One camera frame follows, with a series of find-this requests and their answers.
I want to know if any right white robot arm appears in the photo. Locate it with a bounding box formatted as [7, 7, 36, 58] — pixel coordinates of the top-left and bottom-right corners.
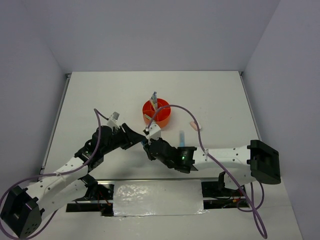
[143, 138, 281, 196]

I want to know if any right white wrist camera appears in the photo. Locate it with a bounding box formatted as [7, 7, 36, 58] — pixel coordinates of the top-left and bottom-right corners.
[143, 121, 161, 145]

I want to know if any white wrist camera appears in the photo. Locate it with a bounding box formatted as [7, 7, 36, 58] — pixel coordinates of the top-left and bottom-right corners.
[143, 121, 161, 145]
[106, 112, 120, 130]

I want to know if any orange round desk organizer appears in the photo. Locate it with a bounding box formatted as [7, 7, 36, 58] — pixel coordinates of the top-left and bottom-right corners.
[141, 98, 173, 130]

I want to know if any blue white pen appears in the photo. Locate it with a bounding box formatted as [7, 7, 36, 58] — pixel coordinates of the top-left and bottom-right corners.
[151, 91, 158, 105]

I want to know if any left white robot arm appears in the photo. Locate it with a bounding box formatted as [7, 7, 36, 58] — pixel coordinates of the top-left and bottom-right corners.
[0, 123, 146, 239]

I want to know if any blue highlighter with clear cap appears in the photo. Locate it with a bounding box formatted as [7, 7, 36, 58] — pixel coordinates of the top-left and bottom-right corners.
[179, 130, 186, 147]

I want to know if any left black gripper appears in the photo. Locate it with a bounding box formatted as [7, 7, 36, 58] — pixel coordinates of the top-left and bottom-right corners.
[101, 122, 146, 155]

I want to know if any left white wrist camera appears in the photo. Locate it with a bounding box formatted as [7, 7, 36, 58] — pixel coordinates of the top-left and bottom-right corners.
[106, 112, 120, 130]

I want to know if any silver tape sheet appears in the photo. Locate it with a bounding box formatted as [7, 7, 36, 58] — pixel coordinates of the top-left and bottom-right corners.
[113, 180, 206, 217]

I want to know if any pink white correction tape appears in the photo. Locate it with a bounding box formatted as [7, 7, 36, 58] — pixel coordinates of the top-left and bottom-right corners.
[189, 121, 202, 131]

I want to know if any yellow thin highlighter pen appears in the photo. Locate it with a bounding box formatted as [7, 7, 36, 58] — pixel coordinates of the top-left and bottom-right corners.
[149, 98, 155, 111]

